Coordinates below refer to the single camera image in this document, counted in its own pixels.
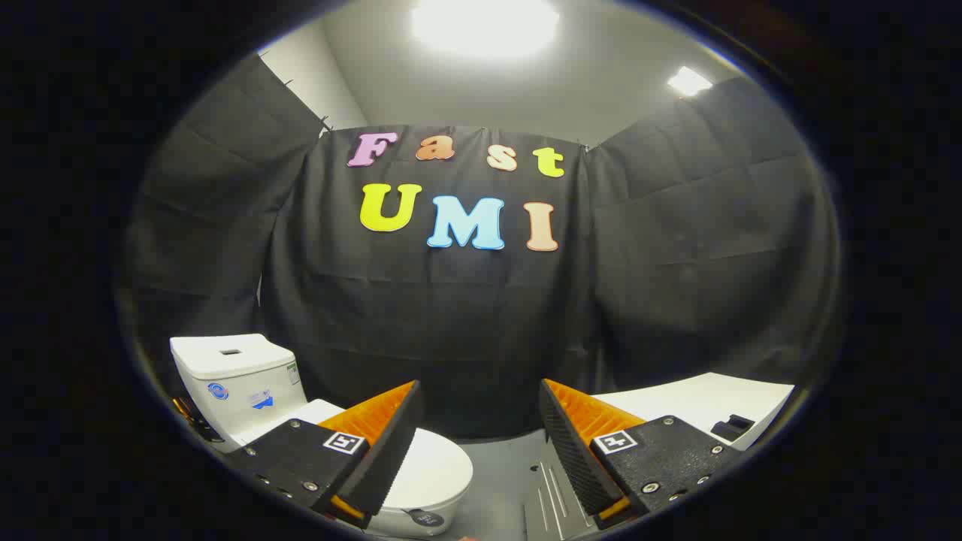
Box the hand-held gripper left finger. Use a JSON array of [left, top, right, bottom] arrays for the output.
[[224, 379, 424, 530]]

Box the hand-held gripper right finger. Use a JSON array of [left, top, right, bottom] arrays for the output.
[[538, 378, 746, 531]]

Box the white toilet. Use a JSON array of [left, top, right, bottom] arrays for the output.
[[170, 334, 468, 539]]

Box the white drawer cabinet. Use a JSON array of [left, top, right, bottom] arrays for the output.
[[524, 372, 796, 540]]

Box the black backdrop cloth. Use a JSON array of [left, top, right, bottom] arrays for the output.
[[116, 53, 841, 440]]

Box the black holder block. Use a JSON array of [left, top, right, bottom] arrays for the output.
[[710, 414, 755, 443]]

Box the black and orange object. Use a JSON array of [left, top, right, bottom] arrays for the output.
[[173, 397, 225, 444]]

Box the small rectangular ceiling light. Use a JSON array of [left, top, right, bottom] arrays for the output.
[[667, 66, 713, 97]]

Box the large round ceiling light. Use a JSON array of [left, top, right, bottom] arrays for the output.
[[410, 0, 561, 59]]

